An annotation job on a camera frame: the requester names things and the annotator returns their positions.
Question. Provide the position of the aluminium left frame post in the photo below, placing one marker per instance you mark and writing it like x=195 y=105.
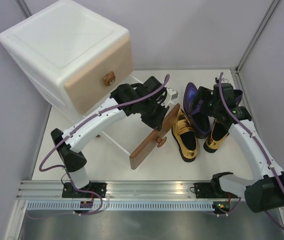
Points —
x=22 y=5

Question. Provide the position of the gold metallic loafer right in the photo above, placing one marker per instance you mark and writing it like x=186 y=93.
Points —
x=216 y=138

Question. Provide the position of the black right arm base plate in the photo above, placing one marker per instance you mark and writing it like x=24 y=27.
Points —
x=214 y=191

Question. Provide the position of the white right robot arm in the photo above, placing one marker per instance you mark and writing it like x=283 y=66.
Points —
x=266 y=190

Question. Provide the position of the brown lower drawer knob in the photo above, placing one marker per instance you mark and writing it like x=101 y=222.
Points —
x=161 y=141

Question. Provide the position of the white plastic shoe cabinet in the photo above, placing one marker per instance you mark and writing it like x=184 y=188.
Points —
x=54 y=44

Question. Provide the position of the brown bear drawer knob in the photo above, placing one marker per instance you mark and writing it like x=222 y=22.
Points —
x=109 y=79

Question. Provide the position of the purple metallic loafer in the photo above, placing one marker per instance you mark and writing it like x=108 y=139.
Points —
x=237 y=94
x=199 y=122

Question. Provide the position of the gold metallic loafer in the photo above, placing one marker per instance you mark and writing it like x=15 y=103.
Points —
x=216 y=138
x=185 y=138

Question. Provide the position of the aluminium mounting rail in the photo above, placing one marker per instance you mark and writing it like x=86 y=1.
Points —
x=120 y=190

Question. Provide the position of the white slotted cable duct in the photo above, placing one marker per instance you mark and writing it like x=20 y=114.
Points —
x=121 y=205

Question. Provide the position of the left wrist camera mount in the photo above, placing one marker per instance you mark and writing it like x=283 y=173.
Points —
x=170 y=94

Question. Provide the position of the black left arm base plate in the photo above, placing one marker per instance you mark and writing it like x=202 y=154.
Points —
x=99 y=188

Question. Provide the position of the brown-front pulled-out drawer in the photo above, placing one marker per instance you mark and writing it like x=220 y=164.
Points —
x=134 y=139

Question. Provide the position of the beige upper drawer front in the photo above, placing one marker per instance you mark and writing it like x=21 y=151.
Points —
x=86 y=87

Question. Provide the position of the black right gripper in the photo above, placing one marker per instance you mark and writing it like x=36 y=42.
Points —
x=205 y=94

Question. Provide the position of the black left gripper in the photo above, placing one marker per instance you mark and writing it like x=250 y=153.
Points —
x=157 y=123

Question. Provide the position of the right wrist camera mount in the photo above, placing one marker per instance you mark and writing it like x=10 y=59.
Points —
x=221 y=81

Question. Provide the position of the gold metallic loafer left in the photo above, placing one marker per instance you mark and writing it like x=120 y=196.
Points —
x=185 y=138

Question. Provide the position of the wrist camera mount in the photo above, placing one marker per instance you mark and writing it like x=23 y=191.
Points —
x=170 y=94
x=221 y=81

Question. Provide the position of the aluminium corner frame post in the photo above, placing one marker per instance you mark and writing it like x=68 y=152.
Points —
x=261 y=27

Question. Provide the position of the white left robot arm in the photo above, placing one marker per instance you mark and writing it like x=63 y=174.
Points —
x=70 y=143

